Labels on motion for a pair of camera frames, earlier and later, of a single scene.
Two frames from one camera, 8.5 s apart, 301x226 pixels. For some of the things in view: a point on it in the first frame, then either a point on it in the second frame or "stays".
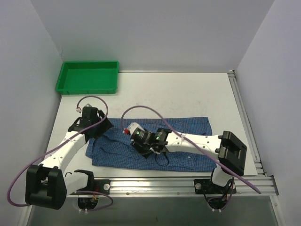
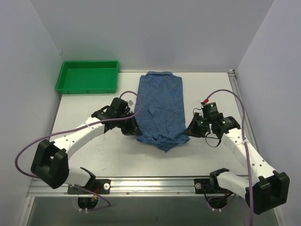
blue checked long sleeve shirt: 114,148 -> 159,109
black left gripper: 103,125 -> 130,125
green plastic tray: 88,77 stays
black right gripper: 138,144 -> 196,127
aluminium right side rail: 246,122 stays
